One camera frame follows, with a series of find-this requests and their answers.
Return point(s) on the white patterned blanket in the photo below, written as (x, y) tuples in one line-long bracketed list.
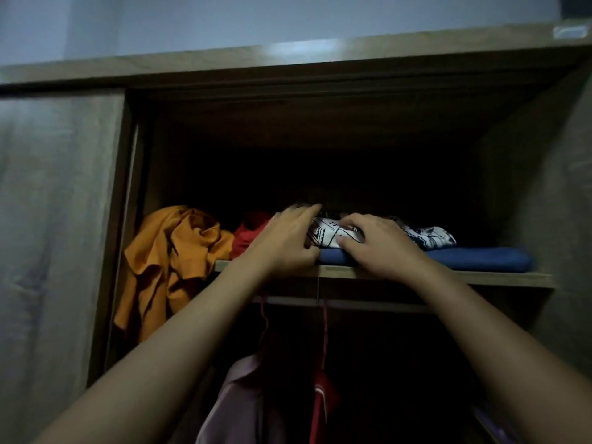
[(430, 236)]

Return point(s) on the person's left hand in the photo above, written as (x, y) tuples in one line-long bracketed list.
[(284, 247)]

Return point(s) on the person's right hand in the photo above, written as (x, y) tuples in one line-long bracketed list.
[(384, 249)]

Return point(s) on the person's left forearm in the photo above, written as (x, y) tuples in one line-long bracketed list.
[(162, 360)]

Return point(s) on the orange shirt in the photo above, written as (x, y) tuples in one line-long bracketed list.
[(171, 258)]

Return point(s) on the blue folded blanket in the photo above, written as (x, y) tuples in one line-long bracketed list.
[(481, 259)]

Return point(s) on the red polo shirt white trim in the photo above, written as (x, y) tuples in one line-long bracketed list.
[(321, 406)]

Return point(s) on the pink shirt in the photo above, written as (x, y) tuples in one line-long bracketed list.
[(240, 402)]

